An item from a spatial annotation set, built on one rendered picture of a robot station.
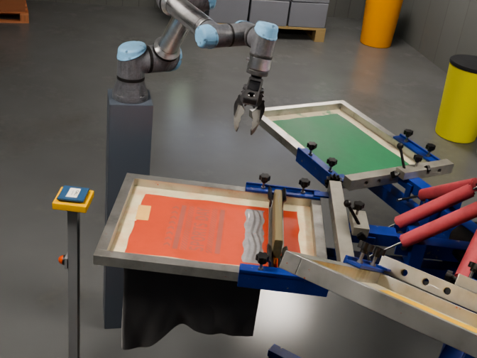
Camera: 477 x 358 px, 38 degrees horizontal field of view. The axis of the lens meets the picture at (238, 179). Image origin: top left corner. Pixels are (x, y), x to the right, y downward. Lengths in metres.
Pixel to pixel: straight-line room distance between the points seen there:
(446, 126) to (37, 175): 3.43
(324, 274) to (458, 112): 4.82
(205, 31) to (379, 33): 6.28
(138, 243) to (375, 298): 1.26
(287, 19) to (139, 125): 5.39
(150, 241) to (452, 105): 4.08
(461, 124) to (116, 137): 3.81
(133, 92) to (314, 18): 5.49
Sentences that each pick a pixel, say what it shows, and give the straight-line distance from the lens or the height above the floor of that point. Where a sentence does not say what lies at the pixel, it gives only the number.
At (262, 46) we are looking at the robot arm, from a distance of 2.21.
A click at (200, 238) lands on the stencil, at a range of 2.48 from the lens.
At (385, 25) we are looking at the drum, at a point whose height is 0.28.
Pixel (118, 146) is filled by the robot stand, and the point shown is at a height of 1.01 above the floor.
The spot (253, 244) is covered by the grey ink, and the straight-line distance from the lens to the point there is 2.47.
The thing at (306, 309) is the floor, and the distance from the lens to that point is 3.78.
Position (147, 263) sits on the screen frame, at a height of 0.98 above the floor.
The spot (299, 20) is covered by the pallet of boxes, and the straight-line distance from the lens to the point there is 8.17.
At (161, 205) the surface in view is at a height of 0.96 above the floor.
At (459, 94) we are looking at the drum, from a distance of 6.06.
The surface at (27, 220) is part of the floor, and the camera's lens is 4.35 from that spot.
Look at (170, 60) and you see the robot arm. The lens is 2.89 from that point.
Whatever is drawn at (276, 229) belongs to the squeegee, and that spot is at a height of 1.06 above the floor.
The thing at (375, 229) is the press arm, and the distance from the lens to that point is 2.55.
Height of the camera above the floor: 2.33
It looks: 28 degrees down
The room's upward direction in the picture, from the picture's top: 7 degrees clockwise
